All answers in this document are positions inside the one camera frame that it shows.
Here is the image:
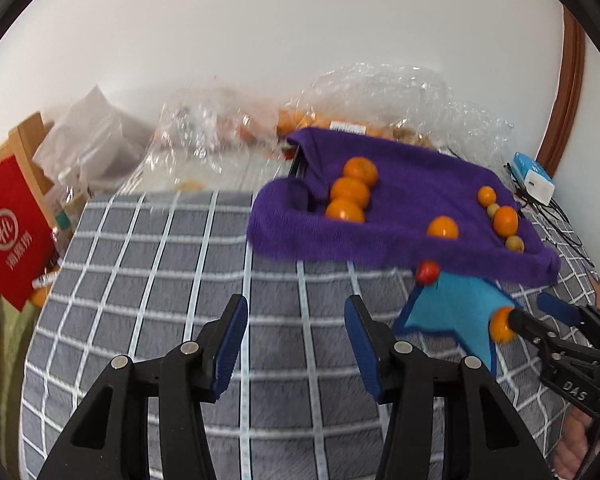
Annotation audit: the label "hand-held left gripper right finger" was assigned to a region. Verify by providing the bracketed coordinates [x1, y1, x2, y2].
[344, 293, 553, 480]

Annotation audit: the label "brown wooden door frame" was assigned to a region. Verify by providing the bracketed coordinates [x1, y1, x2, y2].
[535, 7, 587, 181]

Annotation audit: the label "purple towel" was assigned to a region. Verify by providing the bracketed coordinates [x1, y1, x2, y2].
[246, 127, 562, 286]

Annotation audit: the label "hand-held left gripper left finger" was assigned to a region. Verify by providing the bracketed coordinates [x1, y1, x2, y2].
[37, 293, 249, 480]

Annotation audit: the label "green blanket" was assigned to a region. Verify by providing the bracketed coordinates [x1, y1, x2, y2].
[0, 280, 46, 443]

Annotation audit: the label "white translucent plastic bag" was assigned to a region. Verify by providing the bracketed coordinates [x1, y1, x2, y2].
[32, 85, 156, 196]

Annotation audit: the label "red paper bag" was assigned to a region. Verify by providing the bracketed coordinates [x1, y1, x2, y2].
[0, 155, 58, 311]

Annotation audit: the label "person's right hand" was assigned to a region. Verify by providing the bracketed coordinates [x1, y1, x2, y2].
[555, 401, 595, 480]

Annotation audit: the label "clear plastic bag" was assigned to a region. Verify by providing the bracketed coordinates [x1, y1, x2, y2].
[275, 62, 513, 157]
[142, 87, 291, 192]

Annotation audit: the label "cardboard box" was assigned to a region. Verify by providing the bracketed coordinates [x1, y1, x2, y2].
[7, 112, 56, 201]

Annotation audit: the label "grey checked bedsheet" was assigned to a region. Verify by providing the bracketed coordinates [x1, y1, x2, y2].
[20, 190, 600, 480]

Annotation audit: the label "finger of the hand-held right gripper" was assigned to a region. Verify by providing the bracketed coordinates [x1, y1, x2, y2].
[537, 293, 600, 342]
[510, 309, 600, 362]

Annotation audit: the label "large orange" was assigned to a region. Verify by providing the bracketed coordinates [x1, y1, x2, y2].
[325, 198, 366, 224]

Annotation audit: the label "white and blue box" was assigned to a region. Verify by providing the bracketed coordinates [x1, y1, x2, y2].
[511, 151, 556, 206]

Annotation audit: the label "tangled black cables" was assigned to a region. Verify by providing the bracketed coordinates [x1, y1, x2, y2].
[502, 160, 600, 271]

